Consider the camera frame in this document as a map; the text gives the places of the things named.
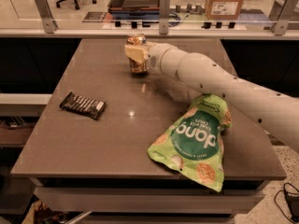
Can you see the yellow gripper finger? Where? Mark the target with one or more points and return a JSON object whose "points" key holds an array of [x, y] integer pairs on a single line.
{"points": [[138, 53]]}

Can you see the black chocolate bar wrapper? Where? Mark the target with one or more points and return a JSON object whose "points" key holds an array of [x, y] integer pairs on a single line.
{"points": [[83, 105]]}

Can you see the black power adapter with cable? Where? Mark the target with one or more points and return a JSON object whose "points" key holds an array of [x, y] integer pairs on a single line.
{"points": [[291, 196]]}

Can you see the grey metal bracket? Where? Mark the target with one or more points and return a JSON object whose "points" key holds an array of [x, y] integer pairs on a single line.
{"points": [[164, 10], [48, 22], [285, 13]]}

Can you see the grey metal bracket middle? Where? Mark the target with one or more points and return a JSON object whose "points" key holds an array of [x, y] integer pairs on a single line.
{"points": [[164, 10]]}

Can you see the grey metal bracket left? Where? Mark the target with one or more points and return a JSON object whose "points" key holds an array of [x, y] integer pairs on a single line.
{"points": [[48, 22]]}

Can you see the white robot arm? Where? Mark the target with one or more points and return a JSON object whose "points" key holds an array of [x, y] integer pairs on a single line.
{"points": [[276, 112]]}

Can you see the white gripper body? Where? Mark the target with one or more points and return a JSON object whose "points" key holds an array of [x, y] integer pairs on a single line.
{"points": [[154, 56]]}

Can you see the glass barrier panel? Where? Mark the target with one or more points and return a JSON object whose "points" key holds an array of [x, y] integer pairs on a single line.
{"points": [[78, 18]]}

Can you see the grey metal bracket right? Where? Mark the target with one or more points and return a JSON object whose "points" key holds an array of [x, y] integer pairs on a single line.
{"points": [[285, 13]]}

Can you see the orange soda can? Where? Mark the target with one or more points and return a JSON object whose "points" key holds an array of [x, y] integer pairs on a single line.
{"points": [[137, 68]]}

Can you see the cardboard box with label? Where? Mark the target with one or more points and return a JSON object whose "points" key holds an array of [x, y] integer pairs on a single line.
{"points": [[224, 1]]}

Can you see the green rice chips bag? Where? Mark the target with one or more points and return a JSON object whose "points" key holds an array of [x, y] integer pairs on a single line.
{"points": [[192, 145]]}

